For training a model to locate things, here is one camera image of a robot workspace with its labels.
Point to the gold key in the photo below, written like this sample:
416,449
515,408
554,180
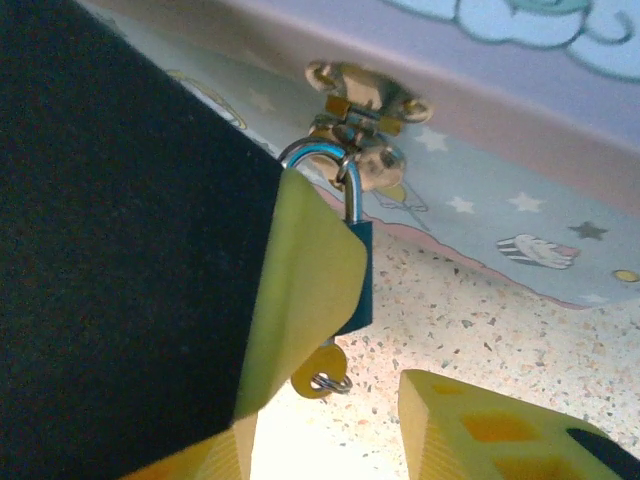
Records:
330,361

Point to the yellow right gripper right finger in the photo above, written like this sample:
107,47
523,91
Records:
450,425

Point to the blue padlock silver shackle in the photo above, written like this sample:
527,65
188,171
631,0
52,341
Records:
364,280

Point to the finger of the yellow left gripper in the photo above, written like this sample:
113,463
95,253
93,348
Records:
125,250

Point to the gold box hasp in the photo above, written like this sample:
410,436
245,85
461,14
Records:
365,90

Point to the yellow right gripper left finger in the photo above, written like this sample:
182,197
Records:
215,460

